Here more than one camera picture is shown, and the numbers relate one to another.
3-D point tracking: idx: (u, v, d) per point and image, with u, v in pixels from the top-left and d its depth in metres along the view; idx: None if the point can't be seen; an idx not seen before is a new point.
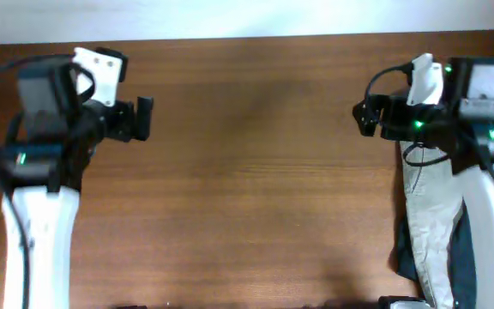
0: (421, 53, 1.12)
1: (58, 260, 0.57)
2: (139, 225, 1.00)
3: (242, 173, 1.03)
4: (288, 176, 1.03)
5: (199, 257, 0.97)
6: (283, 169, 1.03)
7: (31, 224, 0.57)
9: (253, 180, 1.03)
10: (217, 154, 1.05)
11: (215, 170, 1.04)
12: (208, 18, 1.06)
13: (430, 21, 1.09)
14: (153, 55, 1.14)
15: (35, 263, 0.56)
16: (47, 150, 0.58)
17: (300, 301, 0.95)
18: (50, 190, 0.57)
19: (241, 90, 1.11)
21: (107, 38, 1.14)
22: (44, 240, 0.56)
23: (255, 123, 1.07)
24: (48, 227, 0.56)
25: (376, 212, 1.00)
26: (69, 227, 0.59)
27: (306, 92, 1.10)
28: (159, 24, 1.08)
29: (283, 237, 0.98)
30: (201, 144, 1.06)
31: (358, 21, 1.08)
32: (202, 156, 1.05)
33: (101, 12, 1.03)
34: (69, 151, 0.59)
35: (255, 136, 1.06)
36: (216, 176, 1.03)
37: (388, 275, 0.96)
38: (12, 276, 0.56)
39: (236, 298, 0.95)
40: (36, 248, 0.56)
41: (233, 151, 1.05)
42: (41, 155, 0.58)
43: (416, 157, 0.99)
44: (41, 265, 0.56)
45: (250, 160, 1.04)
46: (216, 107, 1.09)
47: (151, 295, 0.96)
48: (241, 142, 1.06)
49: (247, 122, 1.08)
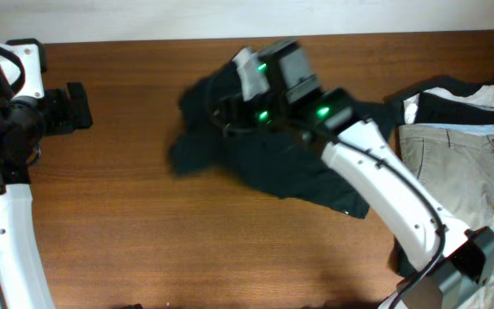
0: (420, 53, 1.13)
1: (28, 262, 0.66)
2: (139, 226, 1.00)
3: (241, 173, 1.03)
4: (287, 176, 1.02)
5: (199, 257, 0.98)
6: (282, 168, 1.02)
7: None
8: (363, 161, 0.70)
9: (252, 180, 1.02)
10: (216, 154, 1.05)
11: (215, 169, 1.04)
12: (207, 17, 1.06)
13: (430, 21, 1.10)
14: (153, 54, 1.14)
15: (23, 259, 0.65)
16: None
17: (299, 302, 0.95)
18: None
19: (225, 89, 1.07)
21: (106, 38, 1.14)
22: (26, 236, 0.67)
23: None
24: (6, 233, 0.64)
25: (375, 212, 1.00)
26: (23, 235, 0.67)
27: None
28: (159, 25, 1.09)
29: (281, 237, 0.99)
30: (183, 145, 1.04)
31: (358, 20, 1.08)
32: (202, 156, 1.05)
33: (101, 12, 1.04)
34: (0, 136, 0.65)
35: None
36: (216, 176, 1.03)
37: (387, 275, 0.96)
38: None
39: (236, 298, 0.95)
40: None
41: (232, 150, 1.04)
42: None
43: (415, 158, 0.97)
44: (10, 275, 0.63)
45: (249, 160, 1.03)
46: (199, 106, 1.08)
47: (151, 295, 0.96)
48: None
49: None
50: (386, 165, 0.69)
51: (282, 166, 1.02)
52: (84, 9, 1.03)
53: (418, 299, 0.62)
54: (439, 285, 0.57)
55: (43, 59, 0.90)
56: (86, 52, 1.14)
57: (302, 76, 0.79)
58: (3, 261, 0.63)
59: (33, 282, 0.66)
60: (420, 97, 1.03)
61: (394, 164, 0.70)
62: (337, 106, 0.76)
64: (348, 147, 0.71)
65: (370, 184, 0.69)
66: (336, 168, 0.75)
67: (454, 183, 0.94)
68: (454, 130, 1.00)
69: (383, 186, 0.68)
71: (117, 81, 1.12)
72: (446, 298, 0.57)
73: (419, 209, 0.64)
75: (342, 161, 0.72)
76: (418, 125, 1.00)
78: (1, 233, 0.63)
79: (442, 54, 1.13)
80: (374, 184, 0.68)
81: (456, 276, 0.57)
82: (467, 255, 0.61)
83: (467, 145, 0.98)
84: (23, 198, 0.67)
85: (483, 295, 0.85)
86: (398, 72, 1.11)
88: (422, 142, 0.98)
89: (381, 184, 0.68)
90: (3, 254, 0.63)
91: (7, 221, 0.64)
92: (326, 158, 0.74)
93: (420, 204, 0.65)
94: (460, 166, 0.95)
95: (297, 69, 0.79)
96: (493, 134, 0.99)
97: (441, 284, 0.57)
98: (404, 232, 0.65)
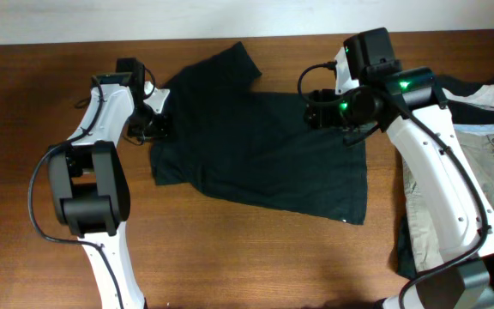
0: (421, 52, 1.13)
1: (115, 130, 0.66)
2: (139, 225, 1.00)
3: (243, 172, 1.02)
4: (290, 173, 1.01)
5: (199, 257, 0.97)
6: (285, 166, 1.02)
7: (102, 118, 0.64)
8: (429, 143, 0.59)
9: (255, 178, 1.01)
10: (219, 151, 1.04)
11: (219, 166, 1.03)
12: (208, 17, 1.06)
13: (429, 21, 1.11)
14: (153, 54, 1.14)
15: (111, 130, 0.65)
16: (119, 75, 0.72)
17: (299, 302, 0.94)
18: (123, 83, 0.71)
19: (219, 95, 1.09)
21: (107, 39, 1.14)
22: (116, 124, 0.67)
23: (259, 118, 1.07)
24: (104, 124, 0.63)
25: (375, 211, 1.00)
26: (118, 119, 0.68)
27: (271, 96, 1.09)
28: (159, 24, 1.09)
29: (281, 238, 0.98)
30: (169, 148, 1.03)
31: (358, 21, 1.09)
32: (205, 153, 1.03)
33: (101, 11, 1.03)
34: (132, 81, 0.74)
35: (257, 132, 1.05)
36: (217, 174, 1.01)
37: (388, 275, 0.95)
38: (85, 118, 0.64)
39: (235, 299, 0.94)
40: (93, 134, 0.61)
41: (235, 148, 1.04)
42: (117, 81, 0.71)
43: None
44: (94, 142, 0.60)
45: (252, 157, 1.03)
46: (188, 112, 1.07)
47: (151, 295, 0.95)
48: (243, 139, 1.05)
49: (250, 117, 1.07)
50: (448, 152, 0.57)
51: (269, 175, 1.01)
52: (84, 9, 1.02)
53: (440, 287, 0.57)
54: (463, 279, 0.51)
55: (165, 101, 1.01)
56: (87, 51, 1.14)
57: (383, 58, 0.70)
58: (110, 107, 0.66)
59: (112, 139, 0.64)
60: None
61: (459, 154, 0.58)
62: (417, 77, 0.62)
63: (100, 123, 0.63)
64: (418, 126, 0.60)
65: (430, 168, 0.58)
66: (399, 144, 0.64)
67: None
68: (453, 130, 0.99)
69: (445, 177, 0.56)
71: None
72: (466, 293, 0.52)
73: (466, 197, 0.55)
75: (412, 145, 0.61)
76: None
78: (113, 95, 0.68)
79: (441, 54, 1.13)
80: (437, 167, 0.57)
81: (484, 279, 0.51)
82: None
83: (466, 145, 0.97)
84: (124, 107, 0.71)
85: None
86: None
88: None
89: (440, 171, 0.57)
90: (111, 103, 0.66)
91: (116, 91, 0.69)
92: (393, 130, 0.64)
93: (470, 196, 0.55)
94: None
95: (382, 46, 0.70)
96: None
97: (466, 277, 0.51)
98: (446, 217, 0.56)
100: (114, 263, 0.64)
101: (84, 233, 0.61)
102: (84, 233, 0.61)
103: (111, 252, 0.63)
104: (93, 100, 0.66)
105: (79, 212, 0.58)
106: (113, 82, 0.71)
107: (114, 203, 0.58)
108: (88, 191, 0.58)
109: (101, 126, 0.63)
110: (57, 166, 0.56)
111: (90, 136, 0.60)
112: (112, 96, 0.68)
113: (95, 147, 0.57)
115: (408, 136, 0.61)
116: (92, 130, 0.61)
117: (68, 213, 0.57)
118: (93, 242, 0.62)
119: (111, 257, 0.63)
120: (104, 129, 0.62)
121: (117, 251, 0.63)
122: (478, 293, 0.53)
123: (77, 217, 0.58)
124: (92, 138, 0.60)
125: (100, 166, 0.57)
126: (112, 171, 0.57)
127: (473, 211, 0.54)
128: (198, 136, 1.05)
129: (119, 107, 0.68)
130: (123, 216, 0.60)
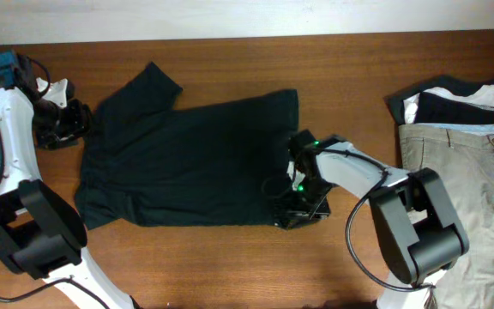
0: (420, 52, 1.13)
1: (28, 146, 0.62)
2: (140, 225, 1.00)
3: (228, 165, 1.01)
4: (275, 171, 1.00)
5: (200, 257, 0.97)
6: (270, 160, 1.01)
7: (8, 148, 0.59)
8: (331, 154, 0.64)
9: (238, 172, 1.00)
10: (207, 142, 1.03)
11: (203, 159, 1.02)
12: (208, 19, 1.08)
13: (429, 21, 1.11)
14: (154, 55, 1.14)
15: (27, 159, 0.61)
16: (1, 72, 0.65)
17: (300, 302, 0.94)
18: (7, 89, 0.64)
19: (223, 96, 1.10)
21: (106, 38, 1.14)
22: (27, 137, 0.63)
23: (255, 110, 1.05)
24: (16, 158, 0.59)
25: None
26: (27, 135, 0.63)
27: (222, 121, 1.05)
28: (160, 26, 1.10)
29: (282, 238, 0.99)
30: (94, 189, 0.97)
31: (357, 21, 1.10)
32: (194, 142, 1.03)
33: (102, 12, 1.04)
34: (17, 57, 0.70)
35: (251, 123, 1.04)
36: (201, 167, 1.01)
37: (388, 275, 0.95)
38: None
39: (236, 299, 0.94)
40: (12, 178, 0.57)
41: (224, 139, 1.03)
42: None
43: (416, 157, 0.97)
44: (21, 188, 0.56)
45: (237, 149, 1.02)
46: (123, 144, 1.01)
47: (151, 295, 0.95)
48: (232, 130, 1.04)
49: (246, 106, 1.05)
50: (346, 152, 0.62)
51: (251, 170, 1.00)
52: (85, 9, 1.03)
53: (384, 245, 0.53)
54: (379, 205, 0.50)
55: (68, 89, 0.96)
56: (88, 51, 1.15)
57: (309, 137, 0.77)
58: (5, 129, 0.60)
59: (33, 164, 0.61)
60: (420, 96, 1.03)
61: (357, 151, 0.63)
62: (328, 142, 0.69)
63: (5, 166, 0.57)
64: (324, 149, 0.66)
65: (342, 168, 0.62)
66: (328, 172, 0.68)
67: (454, 182, 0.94)
68: (454, 130, 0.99)
69: (352, 167, 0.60)
71: (117, 81, 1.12)
72: (397, 226, 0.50)
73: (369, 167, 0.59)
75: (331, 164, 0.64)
76: (418, 125, 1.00)
78: (7, 107, 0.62)
79: (441, 54, 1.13)
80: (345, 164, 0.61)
81: (396, 199, 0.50)
82: (421, 195, 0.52)
83: (466, 146, 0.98)
84: (23, 110, 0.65)
85: (483, 294, 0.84)
86: (397, 71, 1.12)
88: (422, 142, 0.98)
89: (346, 166, 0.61)
90: (8, 121, 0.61)
91: (9, 100, 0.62)
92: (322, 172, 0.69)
93: (370, 166, 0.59)
94: (460, 166, 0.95)
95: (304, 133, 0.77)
96: None
97: (383, 205, 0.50)
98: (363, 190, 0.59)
100: (89, 285, 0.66)
101: (47, 272, 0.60)
102: (48, 271, 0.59)
103: (84, 277, 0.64)
104: None
105: (31, 255, 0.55)
106: None
107: (67, 235, 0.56)
108: (33, 233, 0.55)
109: (13, 160, 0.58)
110: None
111: (9, 179, 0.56)
112: (6, 110, 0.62)
113: (19, 190, 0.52)
115: (326, 160, 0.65)
116: (6, 171, 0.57)
117: (21, 262, 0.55)
118: (62, 277, 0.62)
119: (85, 281, 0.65)
120: (17, 161, 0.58)
121: (89, 276, 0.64)
122: (409, 226, 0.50)
123: (32, 263, 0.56)
124: (13, 181, 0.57)
125: (30, 208, 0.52)
126: (51, 208, 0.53)
127: (376, 171, 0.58)
128: (136, 171, 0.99)
129: (20, 124, 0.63)
130: (79, 241, 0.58)
